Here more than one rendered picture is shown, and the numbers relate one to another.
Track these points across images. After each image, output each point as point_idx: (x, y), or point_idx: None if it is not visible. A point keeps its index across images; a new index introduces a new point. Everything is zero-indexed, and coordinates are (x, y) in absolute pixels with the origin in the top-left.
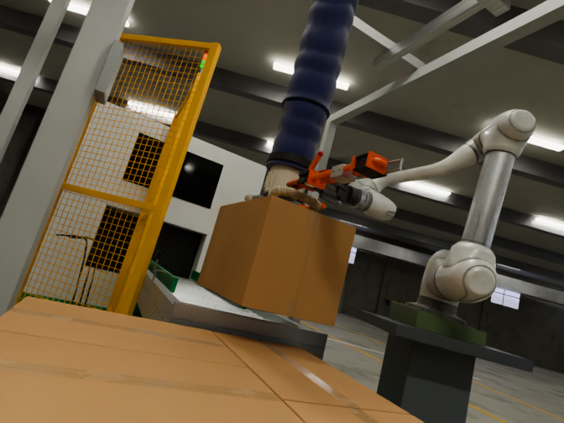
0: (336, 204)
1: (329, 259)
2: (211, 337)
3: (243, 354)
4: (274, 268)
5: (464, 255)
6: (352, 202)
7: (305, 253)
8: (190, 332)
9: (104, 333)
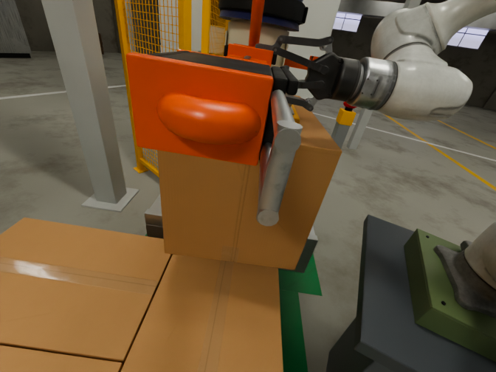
0: (302, 106)
1: (283, 204)
2: (156, 264)
3: (156, 311)
4: (193, 219)
5: None
6: (342, 99)
7: (238, 198)
8: (138, 257)
9: (11, 297)
